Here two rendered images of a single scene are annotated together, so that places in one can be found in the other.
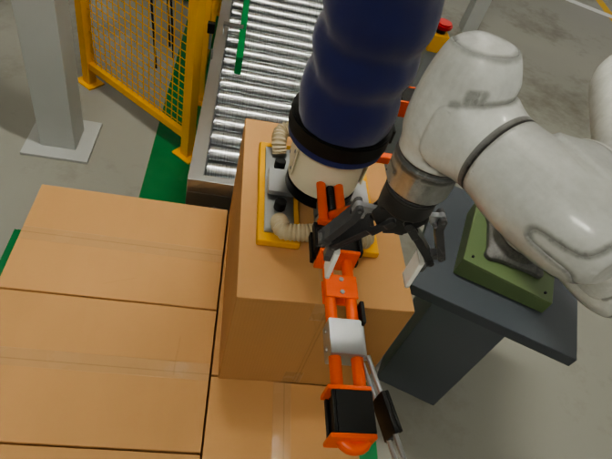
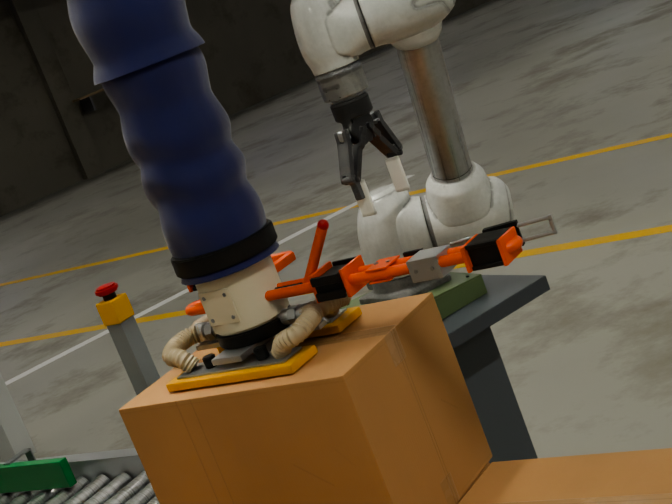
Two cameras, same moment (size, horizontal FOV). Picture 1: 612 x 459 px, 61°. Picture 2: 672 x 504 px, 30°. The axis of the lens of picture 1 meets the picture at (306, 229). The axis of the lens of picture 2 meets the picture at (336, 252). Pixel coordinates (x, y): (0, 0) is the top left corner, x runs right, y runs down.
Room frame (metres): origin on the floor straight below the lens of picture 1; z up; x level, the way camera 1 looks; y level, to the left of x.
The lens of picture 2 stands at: (-1.24, 1.40, 1.66)
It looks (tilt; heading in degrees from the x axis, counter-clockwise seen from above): 12 degrees down; 323
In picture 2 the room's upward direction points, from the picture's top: 21 degrees counter-clockwise
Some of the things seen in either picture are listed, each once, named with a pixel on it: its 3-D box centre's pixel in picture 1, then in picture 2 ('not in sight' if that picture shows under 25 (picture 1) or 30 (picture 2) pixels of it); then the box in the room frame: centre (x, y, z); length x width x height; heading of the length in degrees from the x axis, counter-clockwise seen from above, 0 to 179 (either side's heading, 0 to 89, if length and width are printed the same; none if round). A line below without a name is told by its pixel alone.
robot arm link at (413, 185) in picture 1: (423, 169); (342, 83); (0.54, -0.12, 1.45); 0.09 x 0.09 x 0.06
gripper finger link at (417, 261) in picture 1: (413, 268); (397, 174); (0.56, -0.18, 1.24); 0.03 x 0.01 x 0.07; 16
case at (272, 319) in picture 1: (302, 251); (307, 433); (0.94, -0.01, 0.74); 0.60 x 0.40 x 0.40; 17
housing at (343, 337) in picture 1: (342, 341); (431, 263); (0.50, -0.13, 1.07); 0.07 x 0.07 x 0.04; 17
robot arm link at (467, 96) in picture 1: (467, 108); (328, 25); (0.54, -0.13, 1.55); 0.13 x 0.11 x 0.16; 46
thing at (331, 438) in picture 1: (347, 416); (491, 249); (0.37, -0.16, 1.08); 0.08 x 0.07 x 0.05; 17
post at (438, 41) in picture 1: (394, 133); (176, 451); (1.98, -0.24, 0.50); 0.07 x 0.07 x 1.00; 15
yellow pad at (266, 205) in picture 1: (279, 187); (237, 362); (0.92, 0.10, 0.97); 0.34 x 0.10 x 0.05; 17
